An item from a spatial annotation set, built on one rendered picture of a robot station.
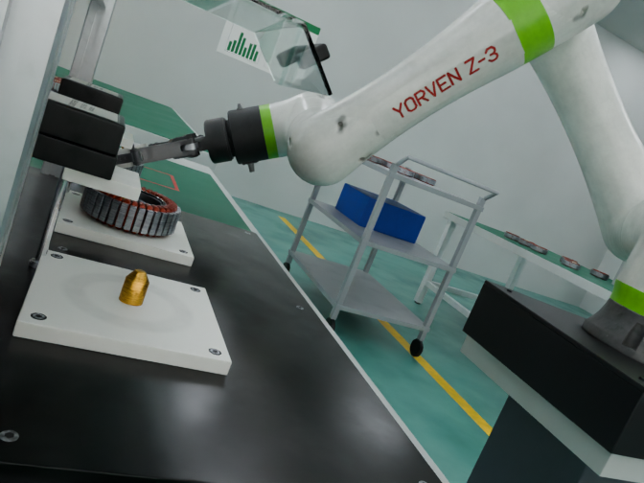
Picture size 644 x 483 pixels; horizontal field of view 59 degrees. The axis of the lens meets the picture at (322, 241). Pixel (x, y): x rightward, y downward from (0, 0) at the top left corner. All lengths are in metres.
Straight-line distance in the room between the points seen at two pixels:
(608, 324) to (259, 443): 0.66
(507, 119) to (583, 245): 2.25
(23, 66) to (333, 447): 0.30
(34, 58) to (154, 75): 5.54
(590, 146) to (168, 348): 0.81
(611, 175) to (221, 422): 0.82
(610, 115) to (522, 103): 6.27
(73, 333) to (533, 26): 0.68
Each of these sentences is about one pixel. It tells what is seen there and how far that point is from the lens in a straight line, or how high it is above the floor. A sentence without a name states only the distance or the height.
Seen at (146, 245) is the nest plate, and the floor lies 0.78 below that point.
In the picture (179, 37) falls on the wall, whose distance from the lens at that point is 5.80.
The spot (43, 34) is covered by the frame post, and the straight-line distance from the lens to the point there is 0.25.
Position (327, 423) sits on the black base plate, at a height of 0.77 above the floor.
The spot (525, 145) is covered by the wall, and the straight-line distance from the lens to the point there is 7.45.
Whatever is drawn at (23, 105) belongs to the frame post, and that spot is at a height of 0.93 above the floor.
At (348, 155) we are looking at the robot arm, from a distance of 0.83.
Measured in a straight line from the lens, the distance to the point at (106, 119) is 0.43.
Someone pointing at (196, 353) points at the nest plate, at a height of 0.78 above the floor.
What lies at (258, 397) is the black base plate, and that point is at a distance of 0.44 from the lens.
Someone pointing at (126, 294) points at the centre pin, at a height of 0.79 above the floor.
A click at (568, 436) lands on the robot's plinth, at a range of 0.84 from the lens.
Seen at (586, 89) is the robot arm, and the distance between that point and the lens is 1.05.
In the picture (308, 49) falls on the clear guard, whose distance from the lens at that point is 0.65.
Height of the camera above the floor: 0.97
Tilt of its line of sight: 10 degrees down
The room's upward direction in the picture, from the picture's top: 22 degrees clockwise
